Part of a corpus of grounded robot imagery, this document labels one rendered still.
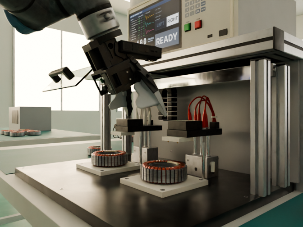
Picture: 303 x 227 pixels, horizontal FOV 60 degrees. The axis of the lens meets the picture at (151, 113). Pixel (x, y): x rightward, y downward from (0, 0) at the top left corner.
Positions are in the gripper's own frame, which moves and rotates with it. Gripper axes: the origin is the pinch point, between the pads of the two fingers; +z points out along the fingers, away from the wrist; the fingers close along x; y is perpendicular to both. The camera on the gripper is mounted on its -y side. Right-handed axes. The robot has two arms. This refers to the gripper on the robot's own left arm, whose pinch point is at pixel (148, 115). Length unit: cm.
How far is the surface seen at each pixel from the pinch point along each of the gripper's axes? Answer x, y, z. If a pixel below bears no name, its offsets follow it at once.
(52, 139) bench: -158, -13, 28
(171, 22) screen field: -10.0, -27.2, -17.2
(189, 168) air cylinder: -2.1, -7.0, 20.3
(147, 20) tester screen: -20.9, -28.2, -20.7
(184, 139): 3.7, -4.5, 9.0
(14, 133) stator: -187, 4, 15
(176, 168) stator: 5.8, 2.5, 12.2
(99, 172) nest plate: -15.8, 11.5, 11.5
